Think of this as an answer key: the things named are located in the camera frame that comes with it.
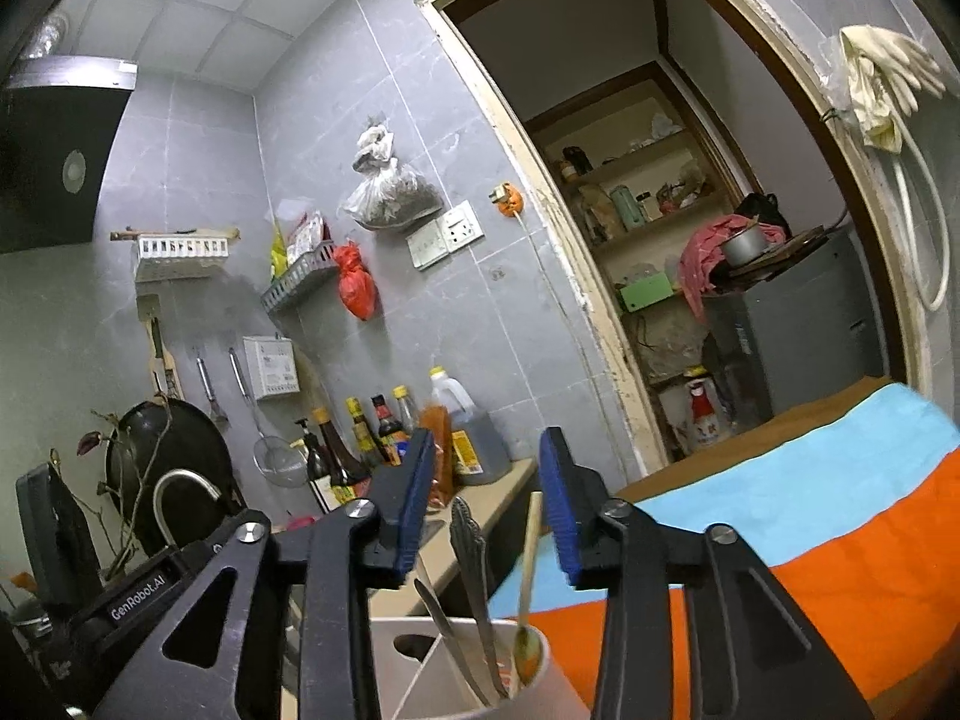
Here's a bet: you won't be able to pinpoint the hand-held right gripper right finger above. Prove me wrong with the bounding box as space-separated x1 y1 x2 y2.
538 426 875 720

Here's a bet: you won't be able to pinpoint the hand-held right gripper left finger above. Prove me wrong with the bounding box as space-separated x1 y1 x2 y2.
75 426 437 720

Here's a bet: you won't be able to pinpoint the ornate silver fork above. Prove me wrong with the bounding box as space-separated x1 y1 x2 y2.
448 496 502 700

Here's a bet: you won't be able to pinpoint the white plastic utensil holder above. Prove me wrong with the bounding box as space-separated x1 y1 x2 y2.
367 615 593 720

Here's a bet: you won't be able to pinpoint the orange sauce pouch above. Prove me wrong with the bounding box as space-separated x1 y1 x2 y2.
420 405 457 507

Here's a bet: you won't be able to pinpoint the dark bottle red cap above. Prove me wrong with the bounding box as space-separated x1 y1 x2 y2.
370 395 406 458

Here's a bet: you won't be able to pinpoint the yellow capped sauce bottle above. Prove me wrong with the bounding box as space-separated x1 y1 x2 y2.
345 397 383 466

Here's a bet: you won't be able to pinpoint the large oil jug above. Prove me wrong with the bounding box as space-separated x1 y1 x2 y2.
429 366 512 487

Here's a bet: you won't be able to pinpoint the clear bottle yellow cap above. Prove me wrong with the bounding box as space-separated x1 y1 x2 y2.
392 386 421 436

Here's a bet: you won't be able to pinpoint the dry plant twig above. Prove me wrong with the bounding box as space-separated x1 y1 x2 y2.
49 409 162 578

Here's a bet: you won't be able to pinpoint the dark pump bottle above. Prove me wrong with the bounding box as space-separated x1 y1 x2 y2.
295 418 335 515

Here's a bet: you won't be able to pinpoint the metal strainer ladle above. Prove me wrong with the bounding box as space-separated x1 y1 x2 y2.
227 349 308 487

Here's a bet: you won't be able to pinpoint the curved metal faucet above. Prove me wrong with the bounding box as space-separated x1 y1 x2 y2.
152 469 224 552

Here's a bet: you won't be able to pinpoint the black wok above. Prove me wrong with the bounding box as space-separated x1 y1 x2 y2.
105 397 235 533

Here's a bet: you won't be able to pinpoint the red label bottle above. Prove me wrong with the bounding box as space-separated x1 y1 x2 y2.
681 366 740 452

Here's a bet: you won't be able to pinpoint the hanging metal spatula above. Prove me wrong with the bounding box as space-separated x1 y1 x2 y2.
193 349 230 428

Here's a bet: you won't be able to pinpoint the hanging wooden board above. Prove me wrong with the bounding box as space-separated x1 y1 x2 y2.
137 296 185 400

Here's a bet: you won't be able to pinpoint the red plastic bag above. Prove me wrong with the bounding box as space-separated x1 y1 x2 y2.
334 241 377 322

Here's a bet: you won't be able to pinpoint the green box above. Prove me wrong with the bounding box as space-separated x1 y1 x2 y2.
615 270 676 314

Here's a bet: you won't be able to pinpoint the striped blue orange brown cloth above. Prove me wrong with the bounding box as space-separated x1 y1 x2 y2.
486 379 960 720

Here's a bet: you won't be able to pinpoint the red white snack packet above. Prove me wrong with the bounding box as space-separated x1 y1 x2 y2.
287 211 331 256

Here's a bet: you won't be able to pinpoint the pink cloth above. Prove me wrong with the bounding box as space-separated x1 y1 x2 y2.
679 214 788 323

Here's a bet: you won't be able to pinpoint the clear bag of dried goods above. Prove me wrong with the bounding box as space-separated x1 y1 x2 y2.
341 120 443 233

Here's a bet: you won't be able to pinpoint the grey cabinet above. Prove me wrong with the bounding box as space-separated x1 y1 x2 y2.
705 225 905 428

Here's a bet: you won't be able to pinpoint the green jar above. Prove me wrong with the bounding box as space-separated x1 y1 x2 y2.
609 185 638 235

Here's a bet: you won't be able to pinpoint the metal pot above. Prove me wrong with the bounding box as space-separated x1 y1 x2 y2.
718 223 770 269

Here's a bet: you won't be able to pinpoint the wooden shelf unit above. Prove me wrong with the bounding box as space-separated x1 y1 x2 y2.
525 64 758 458

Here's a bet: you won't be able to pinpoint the dark wooden board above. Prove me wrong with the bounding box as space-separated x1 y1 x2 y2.
712 229 833 293

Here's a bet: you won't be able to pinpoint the black bag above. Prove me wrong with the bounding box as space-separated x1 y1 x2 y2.
735 193 792 237

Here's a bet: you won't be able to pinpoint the black range hood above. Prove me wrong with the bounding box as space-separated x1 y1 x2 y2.
0 56 140 254

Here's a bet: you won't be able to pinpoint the cream rubber gloves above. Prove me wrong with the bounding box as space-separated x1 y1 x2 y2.
838 24 947 155

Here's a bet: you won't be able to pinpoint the worn white door frame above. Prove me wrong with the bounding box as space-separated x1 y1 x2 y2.
416 0 960 466

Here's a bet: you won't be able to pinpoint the white wall box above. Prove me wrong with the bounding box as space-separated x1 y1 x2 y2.
241 335 301 400

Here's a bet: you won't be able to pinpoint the grey wall shelf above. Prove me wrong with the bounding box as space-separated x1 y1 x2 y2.
261 240 340 314

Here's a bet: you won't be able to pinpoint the white wall socket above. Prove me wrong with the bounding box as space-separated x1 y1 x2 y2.
441 200 485 248

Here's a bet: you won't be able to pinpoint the white wall basket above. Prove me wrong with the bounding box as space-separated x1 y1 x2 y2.
135 235 230 284

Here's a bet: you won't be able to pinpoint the white hose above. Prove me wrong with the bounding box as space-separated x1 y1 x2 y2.
889 116 952 314

